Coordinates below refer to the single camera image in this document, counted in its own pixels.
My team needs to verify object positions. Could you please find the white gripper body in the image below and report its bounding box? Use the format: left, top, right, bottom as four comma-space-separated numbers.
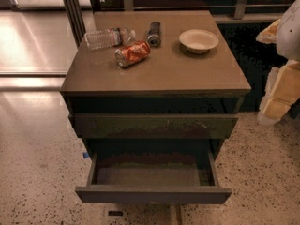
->
277, 0, 300, 61

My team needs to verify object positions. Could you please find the white paper bowl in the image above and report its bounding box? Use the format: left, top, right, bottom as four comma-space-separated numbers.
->
179, 29, 219, 54

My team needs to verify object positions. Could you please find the black floor marker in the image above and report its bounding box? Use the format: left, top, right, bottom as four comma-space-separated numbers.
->
108, 211, 123, 217

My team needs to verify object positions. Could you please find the stainless steel refrigerator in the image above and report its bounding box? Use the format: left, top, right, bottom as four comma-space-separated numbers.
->
0, 0, 97, 77

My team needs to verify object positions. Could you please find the blue tape piece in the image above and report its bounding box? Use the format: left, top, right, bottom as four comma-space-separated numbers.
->
82, 152, 89, 159

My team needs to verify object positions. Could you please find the dark slim can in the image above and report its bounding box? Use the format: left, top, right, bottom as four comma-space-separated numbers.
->
147, 22, 161, 47

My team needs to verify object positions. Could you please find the open grey drawer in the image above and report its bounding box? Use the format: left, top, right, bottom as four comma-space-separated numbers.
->
75, 151, 232, 204

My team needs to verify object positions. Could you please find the clear plastic water bottle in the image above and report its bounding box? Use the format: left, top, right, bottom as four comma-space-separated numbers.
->
84, 28, 135, 50

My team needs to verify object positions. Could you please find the dark grey drawer cabinet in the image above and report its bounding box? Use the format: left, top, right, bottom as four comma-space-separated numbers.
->
61, 11, 250, 159

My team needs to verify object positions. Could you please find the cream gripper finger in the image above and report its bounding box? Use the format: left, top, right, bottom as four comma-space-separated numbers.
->
257, 60, 300, 126
256, 19, 281, 44

